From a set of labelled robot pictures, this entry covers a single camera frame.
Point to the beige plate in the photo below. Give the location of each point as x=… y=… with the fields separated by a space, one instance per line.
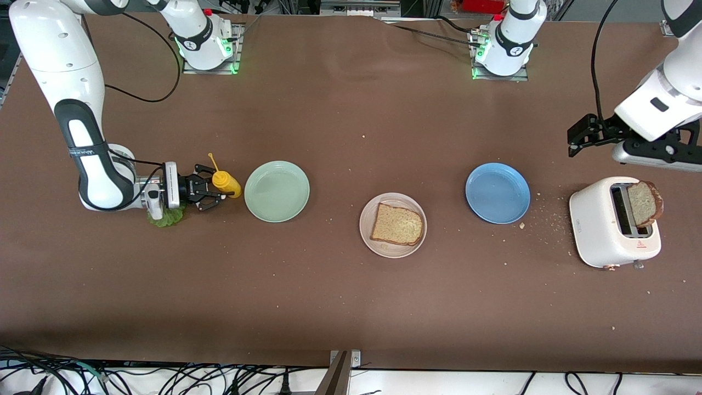
x=392 y=251

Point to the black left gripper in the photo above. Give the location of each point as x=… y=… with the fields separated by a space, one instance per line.
x=607 y=131

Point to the metal table edge bracket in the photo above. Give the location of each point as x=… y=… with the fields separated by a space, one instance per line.
x=340 y=376

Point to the white toaster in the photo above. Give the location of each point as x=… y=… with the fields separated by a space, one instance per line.
x=595 y=230

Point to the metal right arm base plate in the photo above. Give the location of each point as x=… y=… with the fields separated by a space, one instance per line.
x=189 y=69

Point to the blue plate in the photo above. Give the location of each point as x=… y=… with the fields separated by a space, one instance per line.
x=497 y=193

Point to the aluminium frame rail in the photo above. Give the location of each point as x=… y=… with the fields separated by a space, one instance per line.
x=359 y=6

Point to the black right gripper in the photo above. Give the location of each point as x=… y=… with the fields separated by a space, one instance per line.
x=192 y=188

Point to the light green plate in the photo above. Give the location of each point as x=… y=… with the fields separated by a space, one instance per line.
x=277 y=192

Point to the green lettuce leaf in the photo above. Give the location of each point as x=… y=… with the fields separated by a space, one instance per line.
x=170 y=219

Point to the brown bread slice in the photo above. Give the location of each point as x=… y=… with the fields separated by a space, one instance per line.
x=397 y=225
x=644 y=203

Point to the yellow mustard squeeze bottle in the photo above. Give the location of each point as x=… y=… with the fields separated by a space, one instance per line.
x=227 y=184

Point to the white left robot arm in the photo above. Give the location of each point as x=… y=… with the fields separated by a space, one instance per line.
x=510 y=44

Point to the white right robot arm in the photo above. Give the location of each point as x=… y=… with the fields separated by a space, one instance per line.
x=55 y=49

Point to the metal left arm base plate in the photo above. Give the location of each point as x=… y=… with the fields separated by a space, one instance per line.
x=518 y=77

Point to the red box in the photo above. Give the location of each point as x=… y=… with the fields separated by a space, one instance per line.
x=482 y=5

